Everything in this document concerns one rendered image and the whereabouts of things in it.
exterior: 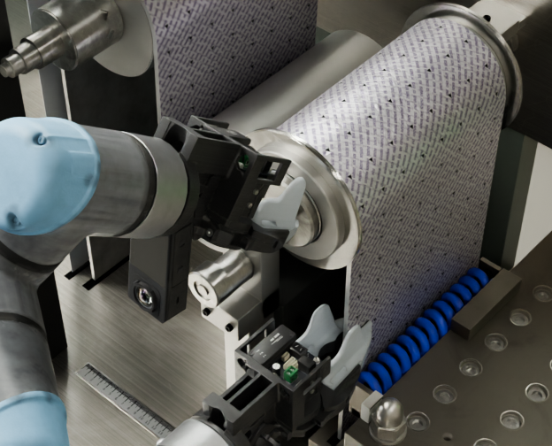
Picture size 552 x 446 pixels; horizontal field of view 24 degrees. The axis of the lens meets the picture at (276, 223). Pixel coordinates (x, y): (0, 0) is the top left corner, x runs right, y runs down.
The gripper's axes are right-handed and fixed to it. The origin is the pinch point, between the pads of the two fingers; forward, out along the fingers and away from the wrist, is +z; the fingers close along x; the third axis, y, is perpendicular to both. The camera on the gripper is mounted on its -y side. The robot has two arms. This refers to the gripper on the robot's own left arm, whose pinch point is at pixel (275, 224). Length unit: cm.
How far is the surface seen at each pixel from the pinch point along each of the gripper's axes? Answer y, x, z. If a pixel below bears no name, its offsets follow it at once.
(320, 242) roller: -0.4, -2.3, 4.8
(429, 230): 2.8, -4.8, 20.4
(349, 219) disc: 3.2, -4.8, 3.0
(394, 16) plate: 19.6, 15.0, 31.8
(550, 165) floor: 0, 46, 197
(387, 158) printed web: 8.9, -3.6, 6.9
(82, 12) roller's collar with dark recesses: 8.4, 24.7, -5.2
